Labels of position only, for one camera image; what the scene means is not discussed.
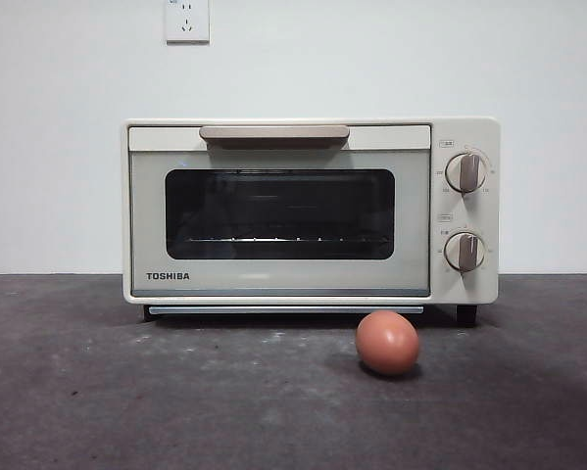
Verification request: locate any cream temperature knob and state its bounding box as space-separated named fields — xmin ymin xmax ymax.
xmin=444 ymin=152 xmax=489 ymax=195

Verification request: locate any grey crumb tray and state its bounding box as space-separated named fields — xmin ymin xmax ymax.
xmin=148 ymin=305 xmax=425 ymax=315

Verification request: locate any metal wire oven rack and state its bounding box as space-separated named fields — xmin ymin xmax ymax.
xmin=183 ymin=236 xmax=391 ymax=245

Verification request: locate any white wall socket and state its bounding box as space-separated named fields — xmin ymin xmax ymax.
xmin=165 ymin=0 xmax=211 ymax=45

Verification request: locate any cream Toshiba toaster oven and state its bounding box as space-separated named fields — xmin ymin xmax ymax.
xmin=121 ymin=116 xmax=502 ymax=327

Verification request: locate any cream timer knob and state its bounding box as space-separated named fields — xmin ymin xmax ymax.
xmin=443 ymin=231 xmax=488 ymax=273

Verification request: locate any brown egg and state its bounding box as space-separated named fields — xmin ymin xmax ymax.
xmin=355 ymin=309 xmax=420 ymax=377

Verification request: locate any beige oven door handle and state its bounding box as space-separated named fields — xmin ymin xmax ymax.
xmin=198 ymin=124 xmax=351 ymax=151

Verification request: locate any glass oven door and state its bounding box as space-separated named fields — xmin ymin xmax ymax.
xmin=127 ymin=124 xmax=432 ymax=299

